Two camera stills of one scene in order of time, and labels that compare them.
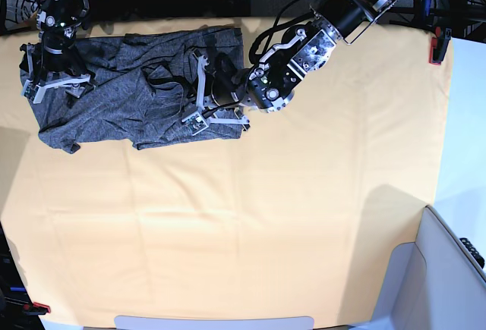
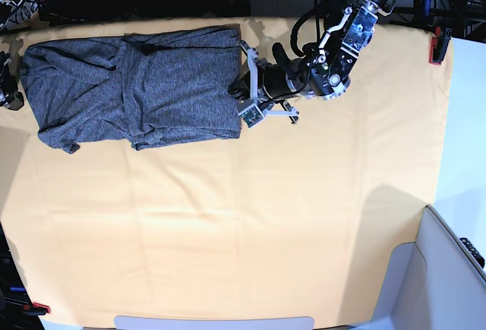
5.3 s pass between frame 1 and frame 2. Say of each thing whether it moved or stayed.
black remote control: stayed
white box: stayed
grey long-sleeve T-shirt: stayed
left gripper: moved
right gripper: moved
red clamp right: stayed
